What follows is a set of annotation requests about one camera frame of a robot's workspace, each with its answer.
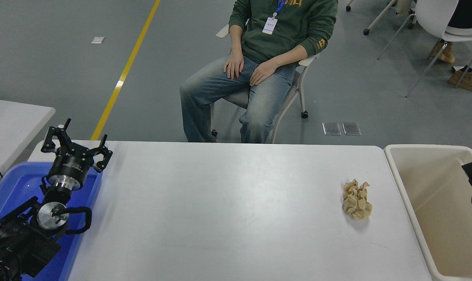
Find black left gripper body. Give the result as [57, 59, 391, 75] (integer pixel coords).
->
[47, 151, 94, 184]

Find person's right hand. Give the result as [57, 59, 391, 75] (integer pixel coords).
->
[223, 55, 244, 80]

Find person's left hand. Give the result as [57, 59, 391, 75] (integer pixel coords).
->
[249, 62, 277, 87]

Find large pale plastic bin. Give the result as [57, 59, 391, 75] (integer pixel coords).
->
[383, 144, 472, 281]

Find blue plastic tray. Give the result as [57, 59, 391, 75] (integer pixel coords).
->
[0, 162, 103, 281]

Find white side table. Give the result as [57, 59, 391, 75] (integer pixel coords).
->
[0, 98, 56, 186]

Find person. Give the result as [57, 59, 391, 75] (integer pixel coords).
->
[179, 0, 338, 143]
[431, 0, 472, 93]

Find crumpled tan paper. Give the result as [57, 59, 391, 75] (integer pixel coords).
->
[342, 179, 373, 221]

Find white shell chair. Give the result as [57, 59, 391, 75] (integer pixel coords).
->
[378, 0, 472, 97]

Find white wheeled chair legs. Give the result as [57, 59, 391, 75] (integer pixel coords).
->
[346, 0, 418, 36]

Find white wheeled chair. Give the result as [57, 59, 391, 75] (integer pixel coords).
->
[209, 24, 319, 143]

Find white ID badge with lanyard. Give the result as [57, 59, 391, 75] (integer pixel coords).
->
[262, 0, 286, 35]

